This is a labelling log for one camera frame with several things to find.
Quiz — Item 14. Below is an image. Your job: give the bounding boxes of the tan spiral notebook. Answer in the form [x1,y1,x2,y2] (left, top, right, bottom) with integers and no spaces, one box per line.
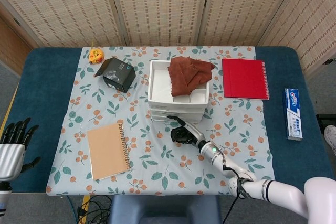
[87,123,133,181]

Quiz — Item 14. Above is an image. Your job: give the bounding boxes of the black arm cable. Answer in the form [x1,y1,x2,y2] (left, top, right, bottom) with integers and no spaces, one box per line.
[221,153,253,224]

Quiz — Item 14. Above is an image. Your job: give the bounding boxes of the white shoe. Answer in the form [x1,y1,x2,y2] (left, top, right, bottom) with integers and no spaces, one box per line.
[324,125,336,154]

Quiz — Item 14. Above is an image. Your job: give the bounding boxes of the blue padded seat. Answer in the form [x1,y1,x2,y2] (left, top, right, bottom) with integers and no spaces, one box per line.
[109,195,221,224]

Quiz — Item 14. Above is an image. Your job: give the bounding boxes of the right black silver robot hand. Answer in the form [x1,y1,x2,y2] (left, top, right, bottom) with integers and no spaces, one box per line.
[167,115,207,147]

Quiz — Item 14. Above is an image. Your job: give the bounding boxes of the black floor cables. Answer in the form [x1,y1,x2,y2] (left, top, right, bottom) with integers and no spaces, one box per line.
[78,196,112,224]

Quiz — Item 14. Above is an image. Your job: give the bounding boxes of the brown folded cloth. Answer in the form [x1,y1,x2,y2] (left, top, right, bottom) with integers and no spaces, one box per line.
[167,56,216,97]

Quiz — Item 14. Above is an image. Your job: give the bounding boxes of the black product box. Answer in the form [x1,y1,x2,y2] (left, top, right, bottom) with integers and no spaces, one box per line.
[94,57,137,93]

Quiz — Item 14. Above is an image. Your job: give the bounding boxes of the red spiral notebook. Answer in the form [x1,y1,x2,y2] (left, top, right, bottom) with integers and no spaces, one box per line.
[222,58,270,101]

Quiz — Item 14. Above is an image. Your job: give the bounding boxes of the black trouser leg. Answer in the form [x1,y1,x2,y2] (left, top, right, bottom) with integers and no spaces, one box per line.
[316,113,336,130]

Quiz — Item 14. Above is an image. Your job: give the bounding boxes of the white drawer organizer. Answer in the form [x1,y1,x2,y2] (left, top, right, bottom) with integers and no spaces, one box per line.
[146,60,211,123]

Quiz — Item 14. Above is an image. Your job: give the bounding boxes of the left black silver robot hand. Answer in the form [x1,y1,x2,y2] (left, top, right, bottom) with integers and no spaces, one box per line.
[0,117,42,182]

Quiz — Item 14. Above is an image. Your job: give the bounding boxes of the wooden door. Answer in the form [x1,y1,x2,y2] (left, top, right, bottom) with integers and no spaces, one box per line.
[0,16,32,75]

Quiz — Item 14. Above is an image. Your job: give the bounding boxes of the woven folding screen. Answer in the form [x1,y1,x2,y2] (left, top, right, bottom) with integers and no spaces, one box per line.
[0,0,336,76]

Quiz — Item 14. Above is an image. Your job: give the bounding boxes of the yellow orange toy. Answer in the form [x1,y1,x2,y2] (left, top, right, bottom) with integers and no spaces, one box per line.
[88,39,105,65]

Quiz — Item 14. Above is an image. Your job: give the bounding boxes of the blue floor cable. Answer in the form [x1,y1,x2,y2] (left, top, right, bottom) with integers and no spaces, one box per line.
[67,195,80,224]

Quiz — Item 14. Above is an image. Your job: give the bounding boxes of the floral patterned tablecloth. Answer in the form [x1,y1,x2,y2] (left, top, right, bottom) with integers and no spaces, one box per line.
[46,46,278,196]

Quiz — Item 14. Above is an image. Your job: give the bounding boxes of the blue white toothpaste box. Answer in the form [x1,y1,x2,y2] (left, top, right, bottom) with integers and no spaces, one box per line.
[285,88,303,140]

